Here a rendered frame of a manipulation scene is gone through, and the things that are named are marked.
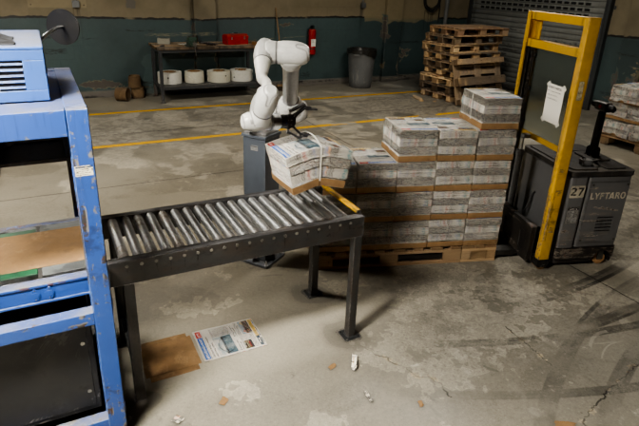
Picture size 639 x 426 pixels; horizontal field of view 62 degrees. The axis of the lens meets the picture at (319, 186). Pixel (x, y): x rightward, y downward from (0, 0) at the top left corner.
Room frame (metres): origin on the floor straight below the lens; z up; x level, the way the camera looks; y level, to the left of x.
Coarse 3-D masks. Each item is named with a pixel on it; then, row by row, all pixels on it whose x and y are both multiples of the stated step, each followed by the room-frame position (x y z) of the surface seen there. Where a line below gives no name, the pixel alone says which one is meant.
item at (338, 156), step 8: (312, 136) 2.93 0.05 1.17; (320, 136) 3.00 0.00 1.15; (328, 144) 2.80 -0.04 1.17; (336, 144) 2.87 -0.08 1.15; (328, 152) 2.73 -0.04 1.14; (336, 152) 2.77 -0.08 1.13; (344, 152) 2.78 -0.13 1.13; (352, 152) 2.80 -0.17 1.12; (328, 160) 2.73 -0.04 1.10; (336, 160) 2.75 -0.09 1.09; (344, 160) 2.78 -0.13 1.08; (328, 168) 2.74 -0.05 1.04; (336, 168) 2.76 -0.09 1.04; (344, 168) 2.78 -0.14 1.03; (328, 176) 2.74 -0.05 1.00; (336, 176) 2.76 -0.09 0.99; (344, 176) 2.79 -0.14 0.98
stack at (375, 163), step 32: (352, 160) 3.55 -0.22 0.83; (384, 160) 3.57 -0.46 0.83; (384, 192) 3.53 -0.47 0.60; (416, 192) 3.55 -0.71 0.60; (448, 192) 3.60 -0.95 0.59; (384, 224) 3.51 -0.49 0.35; (416, 224) 3.56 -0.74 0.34; (448, 224) 3.60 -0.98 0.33; (320, 256) 3.43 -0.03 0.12; (384, 256) 3.52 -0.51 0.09; (448, 256) 3.61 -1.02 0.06
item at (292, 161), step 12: (276, 144) 2.82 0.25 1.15; (288, 144) 2.79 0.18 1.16; (300, 144) 2.77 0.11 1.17; (276, 156) 2.73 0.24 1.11; (288, 156) 2.63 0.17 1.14; (300, 156) 2.65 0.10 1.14; (312, 156) 2.68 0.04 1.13; (276, 168) 2.80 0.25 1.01; (288, 168) 2.62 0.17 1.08; (300, 168) 2.65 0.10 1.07; (312, 168) 2.69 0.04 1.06; (288, 180) 2.66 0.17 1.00; (300, 180) 2.66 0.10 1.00; (312, 180) 2.69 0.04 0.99
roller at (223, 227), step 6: (210, 204) 2.74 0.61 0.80; (210, 210) 2.67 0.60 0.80; (216, 210) 2.67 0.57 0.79; (210, 216) 2.63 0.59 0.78; (216, 216) 2.59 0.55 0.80; (216, 222) 2.54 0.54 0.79; (222, 222) 2.52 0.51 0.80; (222, 228) 2.46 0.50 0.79; (228, 228) 2.44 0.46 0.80; (228, 234) 2.39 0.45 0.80; (234, 234) 2.39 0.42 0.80
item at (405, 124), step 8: (392, 120) 3.79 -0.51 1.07; (400, 120) 3.81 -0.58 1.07; (408, 120) 3.82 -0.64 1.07; (416, 120) 3.83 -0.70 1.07; (424, 120) 3.84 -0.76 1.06; (400, 128) 3.55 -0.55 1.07; (408, 128) 3.57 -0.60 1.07; (416, 128) 3.58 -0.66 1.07; (424, 128) 3.59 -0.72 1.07; (432, 128) 3.60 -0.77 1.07
